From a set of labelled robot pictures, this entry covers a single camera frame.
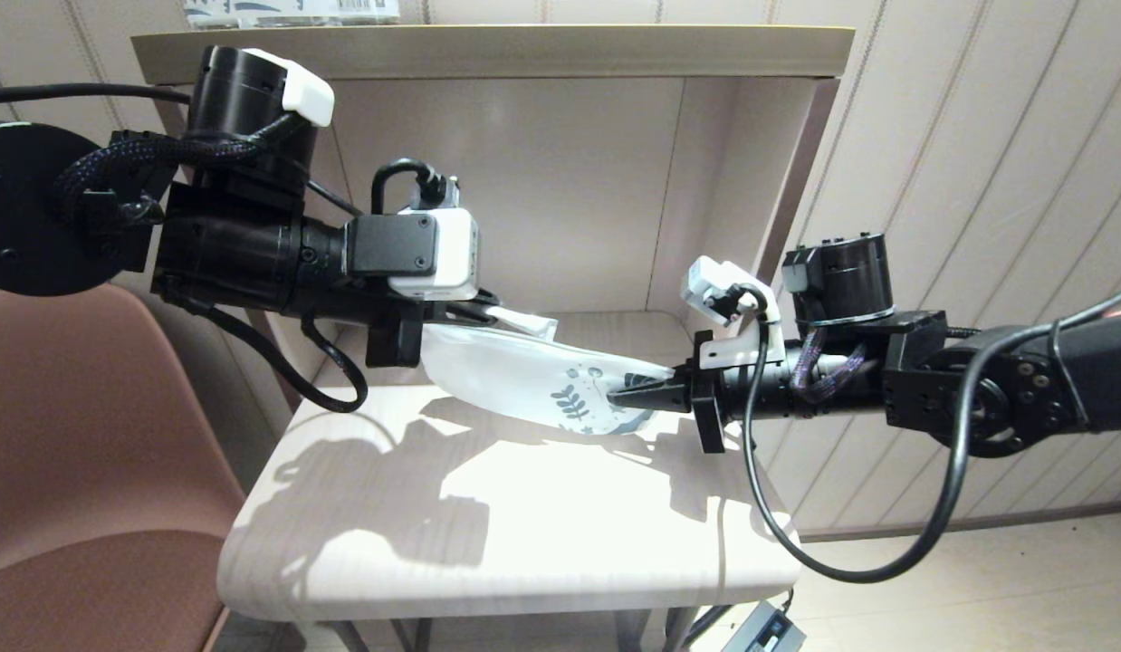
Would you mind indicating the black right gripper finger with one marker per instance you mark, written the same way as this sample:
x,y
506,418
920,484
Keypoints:
x,y
660,398
674,376

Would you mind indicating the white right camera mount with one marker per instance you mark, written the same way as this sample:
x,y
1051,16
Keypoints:
x,y
764,349

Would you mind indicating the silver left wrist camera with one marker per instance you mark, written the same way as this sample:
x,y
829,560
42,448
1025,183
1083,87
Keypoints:
x,y
447,254

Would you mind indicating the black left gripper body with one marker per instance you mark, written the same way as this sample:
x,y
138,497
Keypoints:
x,y
325,263

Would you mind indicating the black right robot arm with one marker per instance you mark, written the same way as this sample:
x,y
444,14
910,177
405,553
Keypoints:
x,y
1022,389

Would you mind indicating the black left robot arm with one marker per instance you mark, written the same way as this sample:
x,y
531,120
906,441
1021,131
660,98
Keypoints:
x,y
225,244

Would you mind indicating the brown upholstered chair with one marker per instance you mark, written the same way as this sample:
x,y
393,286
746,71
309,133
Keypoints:
x,y
90,507

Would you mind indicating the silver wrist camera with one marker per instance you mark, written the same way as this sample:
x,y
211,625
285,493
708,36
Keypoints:
x,y
447,254
705,290

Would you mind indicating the white blue patterned package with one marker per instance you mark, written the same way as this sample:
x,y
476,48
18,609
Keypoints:
x,y
289,7

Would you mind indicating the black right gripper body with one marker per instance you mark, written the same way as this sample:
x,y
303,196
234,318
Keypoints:
x,y
769,389

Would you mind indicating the light wood shelf desk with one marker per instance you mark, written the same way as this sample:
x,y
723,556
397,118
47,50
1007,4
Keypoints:
x,y
570,181

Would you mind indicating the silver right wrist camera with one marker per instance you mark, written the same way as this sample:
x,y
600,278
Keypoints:
x,y
705,290

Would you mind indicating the black power adapter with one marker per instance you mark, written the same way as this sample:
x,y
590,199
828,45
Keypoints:
x,y
764,629

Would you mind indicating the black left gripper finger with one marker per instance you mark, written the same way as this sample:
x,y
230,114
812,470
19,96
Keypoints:
x,y
479,303
461,319

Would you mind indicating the white floral zipper pouch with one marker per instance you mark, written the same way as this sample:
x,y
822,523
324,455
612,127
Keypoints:
x,y
497,371

